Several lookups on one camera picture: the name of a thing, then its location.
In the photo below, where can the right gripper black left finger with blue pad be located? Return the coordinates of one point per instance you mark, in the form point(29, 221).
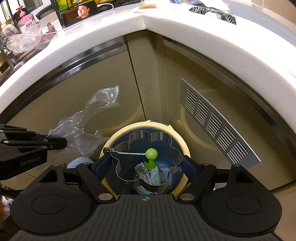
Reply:
point(105, 168)

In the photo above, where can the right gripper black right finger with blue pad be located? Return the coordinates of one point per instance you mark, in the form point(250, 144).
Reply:
point(190, 168)

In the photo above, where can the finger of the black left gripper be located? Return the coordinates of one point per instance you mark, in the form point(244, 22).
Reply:
point(46, 143)

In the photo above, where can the clear plastic bag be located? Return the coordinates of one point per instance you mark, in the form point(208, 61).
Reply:
point(73, 128)

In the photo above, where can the steel flower-shaped mould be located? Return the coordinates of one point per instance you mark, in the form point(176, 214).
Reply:
point(129, 157)

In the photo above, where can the blue bin cream rim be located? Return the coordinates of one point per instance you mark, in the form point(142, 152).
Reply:
point(121, 135)

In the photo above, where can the silver cabinet vent grille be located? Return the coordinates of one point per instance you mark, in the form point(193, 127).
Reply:
point(221, 132)

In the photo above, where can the steel sink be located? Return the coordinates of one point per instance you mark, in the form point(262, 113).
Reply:
point(15, 62)

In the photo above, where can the clear bag with meat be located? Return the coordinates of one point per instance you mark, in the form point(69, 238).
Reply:
point(37, 38)

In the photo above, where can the pink soap bottle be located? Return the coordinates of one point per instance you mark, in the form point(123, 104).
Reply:
point(25, 21)

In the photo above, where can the smartphone showing video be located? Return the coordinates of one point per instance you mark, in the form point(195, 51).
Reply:
point(79, 12)

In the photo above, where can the white patterned cloth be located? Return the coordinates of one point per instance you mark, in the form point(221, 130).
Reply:
point(243, 46)

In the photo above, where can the wooden stick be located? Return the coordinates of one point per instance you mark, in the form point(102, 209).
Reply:
point(148, 6)

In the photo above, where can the grey counter mat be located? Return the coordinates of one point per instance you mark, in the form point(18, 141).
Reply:
point(258, 17)

